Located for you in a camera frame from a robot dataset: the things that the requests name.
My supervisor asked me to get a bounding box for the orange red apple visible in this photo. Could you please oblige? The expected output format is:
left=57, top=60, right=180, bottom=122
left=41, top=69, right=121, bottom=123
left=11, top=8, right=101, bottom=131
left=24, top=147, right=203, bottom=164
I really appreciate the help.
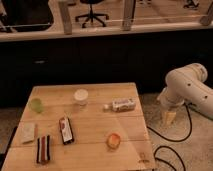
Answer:
left=106, top=133, right=121, bottom=149

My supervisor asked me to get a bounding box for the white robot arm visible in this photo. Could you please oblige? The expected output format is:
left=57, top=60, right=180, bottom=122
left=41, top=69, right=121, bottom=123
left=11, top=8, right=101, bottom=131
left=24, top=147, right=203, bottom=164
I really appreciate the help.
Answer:
left=157, top=63, right=213, bottom=122

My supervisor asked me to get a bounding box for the white paper cup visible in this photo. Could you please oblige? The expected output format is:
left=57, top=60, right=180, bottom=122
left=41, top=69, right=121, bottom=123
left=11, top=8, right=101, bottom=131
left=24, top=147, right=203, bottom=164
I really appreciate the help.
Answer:
left=74, top=89, right=89, bottom=106

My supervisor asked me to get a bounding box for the green plastic cup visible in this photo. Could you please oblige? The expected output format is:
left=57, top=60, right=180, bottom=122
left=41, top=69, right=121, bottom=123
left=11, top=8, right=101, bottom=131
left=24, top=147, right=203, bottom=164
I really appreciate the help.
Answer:
left=29, top=98, right=43, bottom=113

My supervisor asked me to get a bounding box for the wooden table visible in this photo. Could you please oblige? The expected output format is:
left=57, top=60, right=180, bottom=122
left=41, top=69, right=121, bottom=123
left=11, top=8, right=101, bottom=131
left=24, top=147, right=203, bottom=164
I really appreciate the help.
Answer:
left=2, top=83, right=156, bottom=171

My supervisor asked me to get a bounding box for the black office chair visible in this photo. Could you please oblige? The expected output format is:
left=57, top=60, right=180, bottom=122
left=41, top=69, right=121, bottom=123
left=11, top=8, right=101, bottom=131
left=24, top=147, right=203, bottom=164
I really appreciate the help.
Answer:
left=75, top=0, right=109, bottom=28

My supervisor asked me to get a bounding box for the black power cable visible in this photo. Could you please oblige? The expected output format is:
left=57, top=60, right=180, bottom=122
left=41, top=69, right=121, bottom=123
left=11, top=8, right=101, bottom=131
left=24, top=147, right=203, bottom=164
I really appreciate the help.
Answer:
left=146, top=103, right=193, bottom=171

